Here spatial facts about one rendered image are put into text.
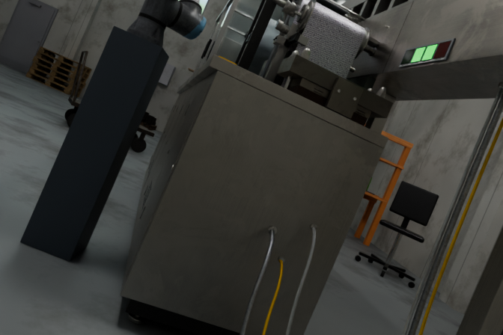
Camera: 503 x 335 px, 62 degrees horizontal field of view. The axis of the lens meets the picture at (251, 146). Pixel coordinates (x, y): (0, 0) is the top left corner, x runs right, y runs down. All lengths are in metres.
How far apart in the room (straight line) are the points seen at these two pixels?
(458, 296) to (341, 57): 3.56
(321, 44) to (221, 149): 0.63
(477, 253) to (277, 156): 3.68
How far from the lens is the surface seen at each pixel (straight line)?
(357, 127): 1.46
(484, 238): 4.84
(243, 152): 1.34
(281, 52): 1.72
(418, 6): 1.74
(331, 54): 1.71
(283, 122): 1.36
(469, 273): 4.85
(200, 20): 1.86
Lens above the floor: 0.68
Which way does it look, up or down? level
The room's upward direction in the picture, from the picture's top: 23 degrees clockwise
